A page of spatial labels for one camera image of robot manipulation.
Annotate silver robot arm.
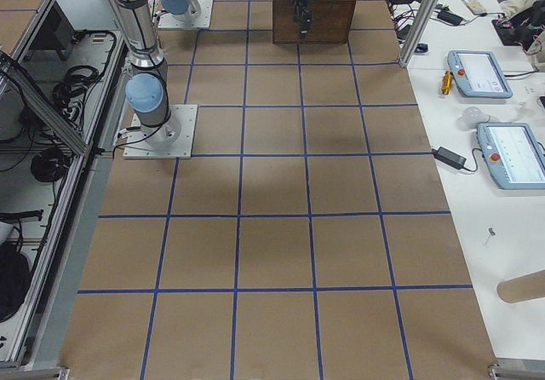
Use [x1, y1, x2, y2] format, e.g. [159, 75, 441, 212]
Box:
[107, 0, 312, 159]
[161, 0, 202, 21]

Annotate dark wooden drawer cabinet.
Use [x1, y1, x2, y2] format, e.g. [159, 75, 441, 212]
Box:
[272, 0, 356, 44]

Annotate orange tool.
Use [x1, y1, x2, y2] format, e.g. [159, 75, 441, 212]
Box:
[441, 71, 453, 95]

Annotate smartphone with patterned case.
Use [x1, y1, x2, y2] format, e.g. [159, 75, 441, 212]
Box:
[461, 0, 487, 16]

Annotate upper teach pendant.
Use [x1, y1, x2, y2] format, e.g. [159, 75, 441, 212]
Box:
[447, 50, 513, 99]

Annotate teach pendant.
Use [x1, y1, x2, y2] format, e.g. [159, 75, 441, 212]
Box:
[447, 50, 513, 99]
[477, 123, 544, 190]

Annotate white light bulb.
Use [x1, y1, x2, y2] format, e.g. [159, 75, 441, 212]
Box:
[456, 107, 501, 131]

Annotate black power adapter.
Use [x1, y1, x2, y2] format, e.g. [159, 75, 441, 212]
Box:
[432, 147, 467, 170]

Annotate lower teach pendant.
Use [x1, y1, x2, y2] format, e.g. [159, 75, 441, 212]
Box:
[477, 123, 544, 190]

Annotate small screw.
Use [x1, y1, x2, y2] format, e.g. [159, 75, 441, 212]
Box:
[484, 227, 496, 246]

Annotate cardboard tube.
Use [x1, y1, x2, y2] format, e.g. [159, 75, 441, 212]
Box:
[496, 270, 545, 303]

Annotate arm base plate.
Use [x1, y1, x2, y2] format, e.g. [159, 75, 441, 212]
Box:
[158, 0, 214, 31]
[123, 104, 198, 159]

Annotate aluminium frame post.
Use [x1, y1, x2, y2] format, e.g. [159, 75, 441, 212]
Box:
[399, 0, 439, 67]

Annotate black coiled cables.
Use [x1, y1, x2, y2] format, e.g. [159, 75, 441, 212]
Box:
[25, 30, 118, 185]

